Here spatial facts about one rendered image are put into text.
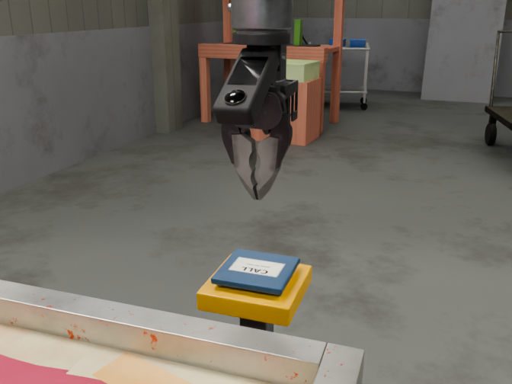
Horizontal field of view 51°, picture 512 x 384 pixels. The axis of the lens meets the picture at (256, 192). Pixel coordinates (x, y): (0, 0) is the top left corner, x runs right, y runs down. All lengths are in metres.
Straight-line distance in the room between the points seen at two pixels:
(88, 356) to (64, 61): 4.26
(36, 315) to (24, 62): 3.88
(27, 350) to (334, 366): 0.34
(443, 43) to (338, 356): 7.95
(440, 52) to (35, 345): 7.97
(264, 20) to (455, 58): 7.76
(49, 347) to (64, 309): 0.04
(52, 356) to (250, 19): 0.44
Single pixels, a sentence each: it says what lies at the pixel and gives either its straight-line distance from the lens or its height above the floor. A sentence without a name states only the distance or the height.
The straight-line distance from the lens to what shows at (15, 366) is 0.65.
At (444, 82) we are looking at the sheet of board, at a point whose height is 0.25.
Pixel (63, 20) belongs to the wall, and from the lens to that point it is 4.85.
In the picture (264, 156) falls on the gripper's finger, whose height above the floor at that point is 1.13.
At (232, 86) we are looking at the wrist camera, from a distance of 0.62.
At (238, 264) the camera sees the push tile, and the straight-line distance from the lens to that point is 0.77.
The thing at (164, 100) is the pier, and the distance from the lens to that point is 5.86.
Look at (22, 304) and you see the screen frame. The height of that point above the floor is 0.99.
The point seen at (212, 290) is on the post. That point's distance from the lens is 0.74.
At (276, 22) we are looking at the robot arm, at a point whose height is 1.30.
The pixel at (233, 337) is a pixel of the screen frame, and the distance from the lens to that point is 0.58.
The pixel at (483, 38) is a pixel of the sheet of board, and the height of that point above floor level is 0.86.
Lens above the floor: 1.32
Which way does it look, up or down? 19 degrees down
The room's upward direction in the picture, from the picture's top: straight up
